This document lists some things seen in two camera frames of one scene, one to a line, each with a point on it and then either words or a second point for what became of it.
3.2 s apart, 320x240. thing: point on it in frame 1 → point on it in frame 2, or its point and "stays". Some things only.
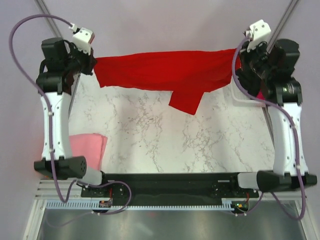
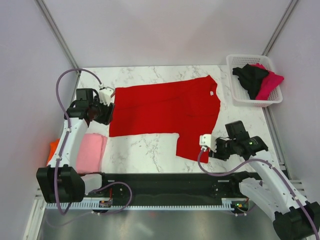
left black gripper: (90, 60) → (108, 110)
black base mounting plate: (168, 187) stays
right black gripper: (246, 56) → (218, 155)
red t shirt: (188, 75) → (190, 109)
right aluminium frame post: (283, 23) stays
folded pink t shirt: (92, 146) stays
